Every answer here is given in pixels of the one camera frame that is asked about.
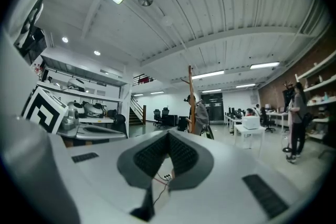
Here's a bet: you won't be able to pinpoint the white and black helmet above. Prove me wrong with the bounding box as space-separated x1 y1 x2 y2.
67 78 86 93
67 101 86 119
82 101 105 118

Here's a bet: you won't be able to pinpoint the wooden staircase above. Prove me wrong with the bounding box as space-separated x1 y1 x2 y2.
129 95 147 126

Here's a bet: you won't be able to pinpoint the black double door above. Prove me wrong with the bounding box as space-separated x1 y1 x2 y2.
200 92 224 122

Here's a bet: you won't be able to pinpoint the black office chair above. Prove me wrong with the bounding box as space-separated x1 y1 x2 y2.
152 109 162 127
113 113 129 137
161 107 171 124
262 113 277 133

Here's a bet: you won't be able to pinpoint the small white table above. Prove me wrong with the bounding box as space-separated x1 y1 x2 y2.
234 124 266 151

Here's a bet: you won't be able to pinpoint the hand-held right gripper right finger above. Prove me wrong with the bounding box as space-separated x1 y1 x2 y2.
168 130 215 191

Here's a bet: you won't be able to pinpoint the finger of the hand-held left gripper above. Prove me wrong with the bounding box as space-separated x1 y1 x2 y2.
84 125 118 134

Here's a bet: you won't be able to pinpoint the black headset cable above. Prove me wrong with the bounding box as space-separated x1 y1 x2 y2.
15 0 66 48

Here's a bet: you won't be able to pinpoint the row of white desks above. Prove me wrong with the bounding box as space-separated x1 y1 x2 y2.
224 112 243 135

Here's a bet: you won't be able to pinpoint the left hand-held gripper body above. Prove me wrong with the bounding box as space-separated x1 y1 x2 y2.
22 86 127 141

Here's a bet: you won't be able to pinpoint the white wall shelves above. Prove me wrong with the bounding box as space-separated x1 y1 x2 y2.
293 52 336 141

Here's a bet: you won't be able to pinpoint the person's white top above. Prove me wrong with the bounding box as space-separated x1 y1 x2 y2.
0 0 81 224

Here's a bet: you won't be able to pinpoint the wooden coat stand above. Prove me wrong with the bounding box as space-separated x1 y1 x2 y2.
181 65 196 135

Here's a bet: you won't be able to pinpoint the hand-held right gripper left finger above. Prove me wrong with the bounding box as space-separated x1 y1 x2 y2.
117 130 169 189

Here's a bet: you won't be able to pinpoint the mezzanine railing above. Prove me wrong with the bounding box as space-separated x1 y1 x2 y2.
132 73 156 87

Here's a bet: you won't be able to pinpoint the red and black wires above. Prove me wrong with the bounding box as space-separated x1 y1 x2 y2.
152 172 175 206

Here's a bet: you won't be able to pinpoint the white shelving unit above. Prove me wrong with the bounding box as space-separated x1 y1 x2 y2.
36 54 132 140

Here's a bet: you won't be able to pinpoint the black cabinet box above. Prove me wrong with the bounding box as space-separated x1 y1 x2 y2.
177 115 188 132

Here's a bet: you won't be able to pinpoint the white printer box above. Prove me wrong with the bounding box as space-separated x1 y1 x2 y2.
241 115 261 130

